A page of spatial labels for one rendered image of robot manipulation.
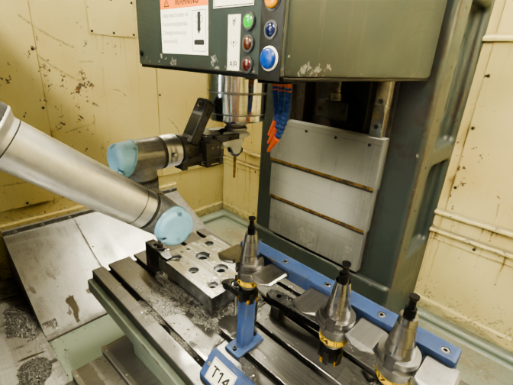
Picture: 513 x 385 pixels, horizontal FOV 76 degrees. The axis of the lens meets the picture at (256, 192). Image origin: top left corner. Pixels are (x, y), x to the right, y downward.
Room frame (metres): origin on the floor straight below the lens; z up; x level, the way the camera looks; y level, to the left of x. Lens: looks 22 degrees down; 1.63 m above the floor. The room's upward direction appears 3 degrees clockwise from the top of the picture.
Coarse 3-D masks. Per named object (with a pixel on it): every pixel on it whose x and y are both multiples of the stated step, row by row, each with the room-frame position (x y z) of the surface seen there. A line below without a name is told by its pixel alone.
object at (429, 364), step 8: (424, 360) 0.38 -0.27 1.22; (432, 360) 0.38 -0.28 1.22; (424, 368) 0.37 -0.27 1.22; (432, 368) 0.37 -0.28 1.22; (440, 368) 0.37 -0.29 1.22; (448, 368) 0.37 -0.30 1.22; (416, 376) 0.35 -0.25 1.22; (424, 376) 0.35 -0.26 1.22; (432, 376) 0.35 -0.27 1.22; (440, 376) 0.35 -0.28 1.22; (448, 376) 0.36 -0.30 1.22; (456, 376) 0.36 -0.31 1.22; (416, 384) 0.34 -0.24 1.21; (424, 384) 0.34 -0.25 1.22; (432, 384) 0.34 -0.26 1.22; (440, 384) 0.34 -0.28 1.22; (448, 384) 0.34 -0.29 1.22; (456, 384) 0.34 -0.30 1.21
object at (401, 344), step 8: (400, 312) 0.39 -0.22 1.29; (400, 320) 0.39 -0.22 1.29; (408, 320) 0.38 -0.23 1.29; (416, 320) 0.38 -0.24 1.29; (392, 328) 0.39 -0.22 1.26; (400, 328) 0.38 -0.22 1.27; (408, 328) 0.38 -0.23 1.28; (416, 328) 0.38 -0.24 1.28; (392, 336) 0.39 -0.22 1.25; (400, 336) 0.38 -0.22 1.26; (408, 336) 0.37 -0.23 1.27; (416, 336) 0.38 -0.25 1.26; (392, 344) 0.38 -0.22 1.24; (400, 344) 0.38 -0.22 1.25; (408, 344) 0.37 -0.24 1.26; (392, 352) 0.38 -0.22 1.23; (400, 352) 0.37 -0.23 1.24; (408, 352) 0.37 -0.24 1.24; (400, 360) 0.37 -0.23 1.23; (408, 360) 0.37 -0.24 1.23
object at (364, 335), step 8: (360, 320) 0.46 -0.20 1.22; (368, 320) 0.46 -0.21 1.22; (352, 328) 0.44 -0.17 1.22; (360, 328) 0.44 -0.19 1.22; (368, 328) 0.44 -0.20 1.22; (376, 328) 0.44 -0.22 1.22; (384, 328) 0.44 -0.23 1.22; (352, 336) 0.42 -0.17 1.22; (360, 336) 0.42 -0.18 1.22; (368, 336) 0.42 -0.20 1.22; (376, 336) 0.42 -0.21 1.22; (352, 344) 0.41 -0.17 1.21; (360, 344) 0.41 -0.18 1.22; (368, 344) 0.41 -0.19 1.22; (376, 344) 0.41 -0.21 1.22; (368, 352) 0.39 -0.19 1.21
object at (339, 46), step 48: (144, 0) 0.80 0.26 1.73; (288, 0) 0.54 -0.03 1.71; (336, 0) 0.62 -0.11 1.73; (384, 0) 0.74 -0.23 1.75; (432, 0) 0.92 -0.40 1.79; (144, 48) 0.81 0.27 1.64; (240, 48) 0.60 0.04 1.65; (288, 48) 0.54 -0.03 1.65; (336, 48) 0.63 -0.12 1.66; (384, 48) 0.77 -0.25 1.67; (432, 48) 0.98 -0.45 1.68
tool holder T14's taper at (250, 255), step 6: (246, 234) 0.61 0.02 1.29; (246, 240) 0.60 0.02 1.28; (252, 240) 0.60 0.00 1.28; (246, 246) 0.60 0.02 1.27; (252, 246) 0.60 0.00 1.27; (258, 246) 0.61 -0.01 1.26; (246, 252) 0.60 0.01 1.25; (252, 252) 0.60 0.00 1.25; (258, 252) 0.61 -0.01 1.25; (240, 258) 0.61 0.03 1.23; (246, 258) 0.60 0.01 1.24; (252, 258) 0.60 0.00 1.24; (258, 258) 0.61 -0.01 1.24; (246, 264) 0.59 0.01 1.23; (252, 264) 0.59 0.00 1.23
